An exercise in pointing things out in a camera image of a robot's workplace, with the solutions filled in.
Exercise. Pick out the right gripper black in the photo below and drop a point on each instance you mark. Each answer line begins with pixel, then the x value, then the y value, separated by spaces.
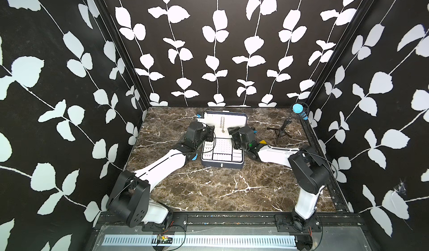
pixel 235 135

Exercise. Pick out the small green circuit board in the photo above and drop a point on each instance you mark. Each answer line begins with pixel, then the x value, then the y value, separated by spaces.
pixel 163 239

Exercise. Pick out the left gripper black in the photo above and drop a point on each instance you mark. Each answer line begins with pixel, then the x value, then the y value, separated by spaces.
pixel 209 132

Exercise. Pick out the white slotted cable duct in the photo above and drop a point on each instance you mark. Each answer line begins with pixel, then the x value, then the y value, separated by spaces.
pixel 227 241

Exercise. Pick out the blue microphone on tripod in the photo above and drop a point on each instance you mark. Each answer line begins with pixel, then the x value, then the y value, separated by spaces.
pixel 301 110

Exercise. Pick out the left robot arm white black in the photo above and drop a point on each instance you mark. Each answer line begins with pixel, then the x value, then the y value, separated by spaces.
pixel 130 198

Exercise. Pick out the black mini tripod stand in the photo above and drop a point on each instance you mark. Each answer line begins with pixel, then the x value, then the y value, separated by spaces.
pixel 281 132

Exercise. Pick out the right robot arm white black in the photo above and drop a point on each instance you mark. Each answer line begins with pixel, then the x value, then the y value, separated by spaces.
pixel 310 170

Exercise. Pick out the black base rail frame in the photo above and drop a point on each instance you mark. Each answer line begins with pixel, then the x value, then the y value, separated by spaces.
pixel 331 226

